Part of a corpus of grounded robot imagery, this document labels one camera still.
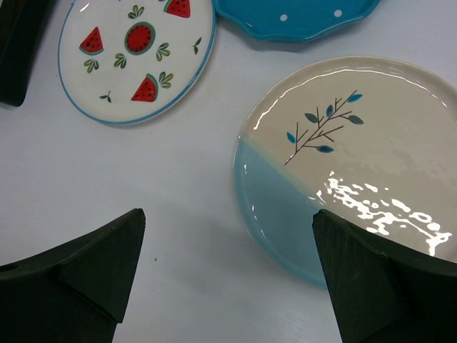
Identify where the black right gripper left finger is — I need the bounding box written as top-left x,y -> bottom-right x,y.
1,209 -> 146,342

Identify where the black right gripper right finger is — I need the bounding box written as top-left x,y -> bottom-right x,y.
312,210 -> 456,342

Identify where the cream blue leaf plate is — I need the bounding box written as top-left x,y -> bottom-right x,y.
233,56 -> 456,286

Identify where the teal polka dot plate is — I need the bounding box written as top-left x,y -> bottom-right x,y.
213,0 -> 380,42

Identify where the white watermelon pattern plate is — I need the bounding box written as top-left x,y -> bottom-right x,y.
58,1 -> 216,124

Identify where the black drip tray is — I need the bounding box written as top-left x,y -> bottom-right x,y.
1,0 -> 56,107

